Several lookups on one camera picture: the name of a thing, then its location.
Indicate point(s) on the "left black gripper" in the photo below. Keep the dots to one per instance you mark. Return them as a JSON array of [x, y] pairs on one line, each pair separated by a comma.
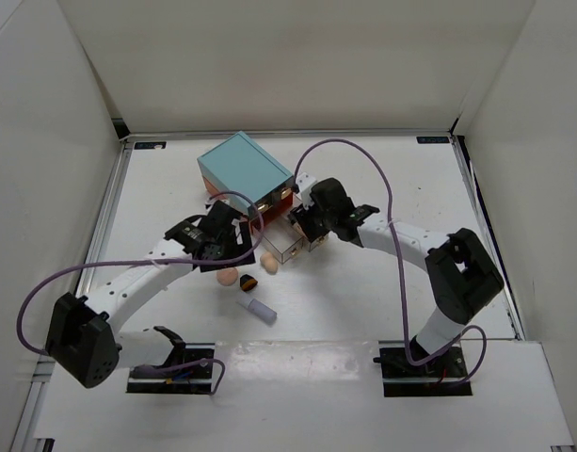
[[244, 231]]

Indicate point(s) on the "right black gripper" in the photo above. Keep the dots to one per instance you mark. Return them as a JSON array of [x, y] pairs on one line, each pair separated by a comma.
[[304, 217]]

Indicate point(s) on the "clear drawer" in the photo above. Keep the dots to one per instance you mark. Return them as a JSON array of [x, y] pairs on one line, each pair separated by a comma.
[[280, 239], [312, 223]]

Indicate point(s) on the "round peach powder puff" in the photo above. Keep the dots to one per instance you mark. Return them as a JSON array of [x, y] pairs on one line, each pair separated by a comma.
[[227, 276]]

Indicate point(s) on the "beige makeup sponge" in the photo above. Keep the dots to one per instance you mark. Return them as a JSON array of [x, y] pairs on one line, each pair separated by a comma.
[[269, 263]]

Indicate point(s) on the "small black kabuki brush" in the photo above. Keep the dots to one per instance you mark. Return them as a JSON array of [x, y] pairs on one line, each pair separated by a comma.
[[247, 282]]

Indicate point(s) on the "teal orange drawer organizer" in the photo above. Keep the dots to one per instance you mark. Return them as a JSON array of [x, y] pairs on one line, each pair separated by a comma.
[[251, 179]]

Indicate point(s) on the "white lavender bottle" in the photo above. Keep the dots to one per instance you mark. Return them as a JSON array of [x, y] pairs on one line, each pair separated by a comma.
[[257, 308]]

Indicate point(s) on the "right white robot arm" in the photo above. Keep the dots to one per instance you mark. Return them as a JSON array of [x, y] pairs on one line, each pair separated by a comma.
[[463, 278]]

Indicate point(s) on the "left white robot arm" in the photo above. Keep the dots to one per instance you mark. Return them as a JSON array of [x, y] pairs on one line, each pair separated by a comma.
[[85, 336]]

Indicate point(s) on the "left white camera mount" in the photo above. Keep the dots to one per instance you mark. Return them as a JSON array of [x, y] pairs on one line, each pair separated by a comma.
[[210, 203]]

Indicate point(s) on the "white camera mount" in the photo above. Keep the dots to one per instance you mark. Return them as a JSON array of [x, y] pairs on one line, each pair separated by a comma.
[[303, 188], [210, 203]]

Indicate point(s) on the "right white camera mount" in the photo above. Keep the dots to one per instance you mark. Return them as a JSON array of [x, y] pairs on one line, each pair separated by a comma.
[[303, 188]]

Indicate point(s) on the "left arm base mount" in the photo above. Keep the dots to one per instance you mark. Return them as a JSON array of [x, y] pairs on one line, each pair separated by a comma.
[[188, 369]]

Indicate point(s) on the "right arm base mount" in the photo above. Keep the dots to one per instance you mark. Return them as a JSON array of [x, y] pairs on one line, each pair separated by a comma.
[[440, 377]]

